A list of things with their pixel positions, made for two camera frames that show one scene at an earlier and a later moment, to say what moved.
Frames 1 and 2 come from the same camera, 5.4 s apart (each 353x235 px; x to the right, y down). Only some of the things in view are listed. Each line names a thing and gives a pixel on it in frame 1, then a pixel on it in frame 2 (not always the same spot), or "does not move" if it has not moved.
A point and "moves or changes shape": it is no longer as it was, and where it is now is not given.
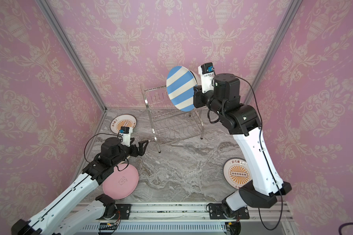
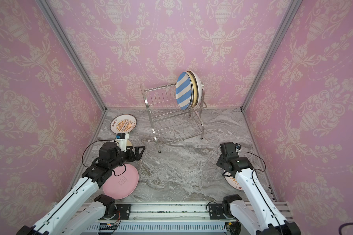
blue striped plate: x=180 y=82 moves or changes shape
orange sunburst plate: x=124 y=120 does not move
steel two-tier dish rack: x=170 y=124 does not move
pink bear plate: x=122 y=183 does not move
